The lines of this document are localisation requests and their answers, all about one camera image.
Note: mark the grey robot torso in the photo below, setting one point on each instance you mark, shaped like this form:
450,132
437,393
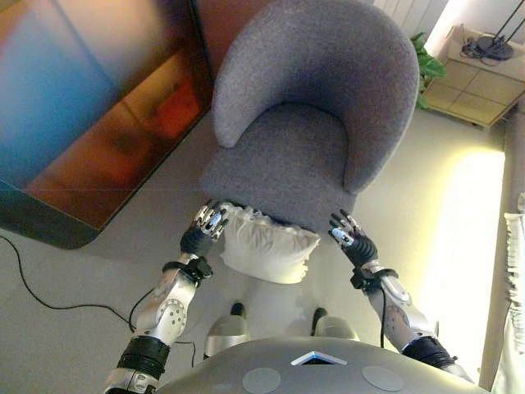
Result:
307,377

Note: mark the left robot hand dark palm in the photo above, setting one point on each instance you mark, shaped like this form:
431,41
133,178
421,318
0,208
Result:
197,242

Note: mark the silver left robot leg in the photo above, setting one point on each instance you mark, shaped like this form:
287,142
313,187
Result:
225,332

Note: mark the right robot hand dark palm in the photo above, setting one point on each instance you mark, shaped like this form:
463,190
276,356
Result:
361,246

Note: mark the colourful rug with dark edge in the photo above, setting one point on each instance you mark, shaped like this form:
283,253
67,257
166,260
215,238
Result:
82,102

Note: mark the silver robot leg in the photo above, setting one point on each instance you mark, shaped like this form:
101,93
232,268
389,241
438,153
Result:
334,326
225,332

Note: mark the silver right robot leg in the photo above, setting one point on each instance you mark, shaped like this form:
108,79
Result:
334,326

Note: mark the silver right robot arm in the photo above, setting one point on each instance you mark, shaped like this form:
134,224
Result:
402,316

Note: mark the white fringed throw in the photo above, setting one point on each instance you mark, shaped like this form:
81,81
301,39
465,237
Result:
516,287

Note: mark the green leafy plant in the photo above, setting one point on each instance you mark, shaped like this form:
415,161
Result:
428,65

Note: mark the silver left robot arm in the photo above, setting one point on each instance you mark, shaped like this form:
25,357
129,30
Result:
168,312

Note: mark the grey fabric armchair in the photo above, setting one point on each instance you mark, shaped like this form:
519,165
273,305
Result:
303,82

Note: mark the white fringed cushion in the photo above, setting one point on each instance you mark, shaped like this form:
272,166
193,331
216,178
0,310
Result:
266,254

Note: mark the beige wooden cabinet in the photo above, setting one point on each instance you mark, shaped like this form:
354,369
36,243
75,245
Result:
471,90

